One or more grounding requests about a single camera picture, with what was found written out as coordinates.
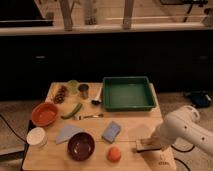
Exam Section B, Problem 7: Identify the metal cup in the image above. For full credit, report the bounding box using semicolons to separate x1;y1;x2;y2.
78;84;89;99

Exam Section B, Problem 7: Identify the light blue cloth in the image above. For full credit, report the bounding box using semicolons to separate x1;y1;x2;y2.
55;125;83;144

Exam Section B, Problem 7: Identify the dark blue floor device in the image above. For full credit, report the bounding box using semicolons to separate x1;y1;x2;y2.
184;91;212;108

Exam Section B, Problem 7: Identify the orange ball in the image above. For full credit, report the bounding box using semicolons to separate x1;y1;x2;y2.
107;147;121;162

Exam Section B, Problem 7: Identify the black cable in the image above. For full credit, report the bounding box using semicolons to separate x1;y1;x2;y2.
0;114;28;145
170;143;198;171

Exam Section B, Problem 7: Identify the black and white spoon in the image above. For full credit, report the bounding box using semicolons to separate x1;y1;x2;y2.
91;87;102;105

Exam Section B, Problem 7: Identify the green cup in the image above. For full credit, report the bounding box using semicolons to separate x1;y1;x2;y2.
67;80;78;94

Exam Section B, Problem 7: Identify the purple bowl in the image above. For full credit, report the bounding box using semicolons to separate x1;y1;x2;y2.
67;132;95;161

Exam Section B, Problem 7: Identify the green cucumber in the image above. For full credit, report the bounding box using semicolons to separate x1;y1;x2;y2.
61;103;83;119

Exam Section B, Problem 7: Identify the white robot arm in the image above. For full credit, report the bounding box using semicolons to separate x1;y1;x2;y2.
152;105;213;157

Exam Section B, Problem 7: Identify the white cup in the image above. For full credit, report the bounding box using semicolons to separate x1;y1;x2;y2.
26;127;47;147

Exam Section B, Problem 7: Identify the green plastic tray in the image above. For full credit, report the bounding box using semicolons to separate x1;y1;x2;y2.
102;76;156;112

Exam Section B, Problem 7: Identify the blue sponge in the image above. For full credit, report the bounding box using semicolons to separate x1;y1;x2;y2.
102;121;121;143

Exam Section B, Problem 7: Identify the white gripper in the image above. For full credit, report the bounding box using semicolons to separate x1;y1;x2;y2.
151;131;170;151

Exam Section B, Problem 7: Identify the black wooden eraser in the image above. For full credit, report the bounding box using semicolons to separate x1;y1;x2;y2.
136;138;161;153

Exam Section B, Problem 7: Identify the orange bowl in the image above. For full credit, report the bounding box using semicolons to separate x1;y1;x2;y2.
31;102;58;127

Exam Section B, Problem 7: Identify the black cable at left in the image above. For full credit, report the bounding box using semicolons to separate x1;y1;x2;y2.
0;114;28;145

